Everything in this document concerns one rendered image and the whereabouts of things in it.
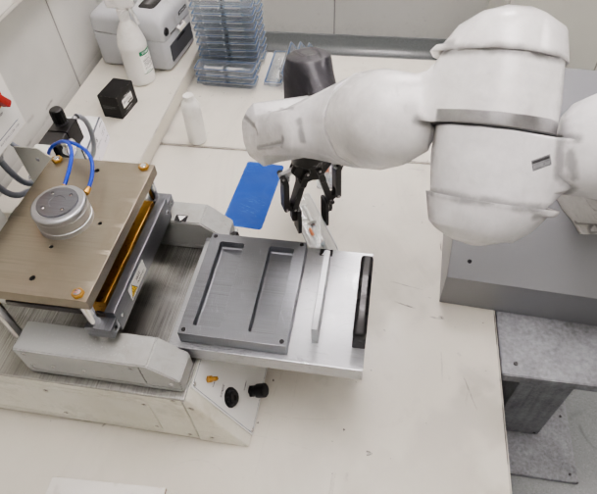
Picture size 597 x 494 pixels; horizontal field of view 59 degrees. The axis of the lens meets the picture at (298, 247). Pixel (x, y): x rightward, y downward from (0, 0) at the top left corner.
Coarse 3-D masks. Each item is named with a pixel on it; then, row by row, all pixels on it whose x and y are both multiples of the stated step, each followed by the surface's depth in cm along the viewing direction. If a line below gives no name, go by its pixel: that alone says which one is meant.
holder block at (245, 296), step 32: (224, 256) 90; (256, 256) 88; (288, 256) 89; (224, 288) 85; (256, 288) 83; (288, 288) 83; (192, 320) 80; (224, 320) 80; (256, 320) 81; (288, 320) 79
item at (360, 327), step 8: (368, 256) 85; (368, 264) 84; (360, 272) 83; (368, 272) 83; (360, 280) 82; (368, 280) 82; (360, 288) 81; (368, 288) 81; (360, 296) 80; (368, 296) 80; (360, 304) 79; (368, 304) 79; (360, 312) 78; (368, 312) 78; (360, 320) 77; (360, 328) 76; (360, 336) 76; (352, 344) 78; (360, 344) 78
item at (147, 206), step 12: (144, 204) 87; (144, 216) 86; (132, 228) 84; (132, 240) 82; (120, 252) 81; (120, 264) 79; (108, 276) 78; (120, 276) 79; (108, 288) 76; (12, 300) 79; (96, 300) 75; (108, 300) 76; (72, 312) 79
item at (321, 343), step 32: (320, 256) 90; (352, 256) 90; (192, 288) 87; (320, 288) 81; (352, 288) 86; (320, 320) 79; (352, 320) 82; (192, 352) 81; (224, 352) 79; (256, 352) 79; (288, 352) 79; (320, 352) 78; (352, 352) 78
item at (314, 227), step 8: (304, 200) 122; (312, 200) 121; (304, 208) 120; (312, 208) 120; (304, 216) 118; (312, 216) 118; (320, 216) 118; (304, 224) 117; (312, 224) 117; (320, 224) 117; (304, 232) 115; (312, 232) 115; (320, 232) 115; (328, 232) 115; (312, 240) 114; (320, 240) 114; (328, 240) 114; (320, 248) 112; (328, 248) 112; (336, 248) 112
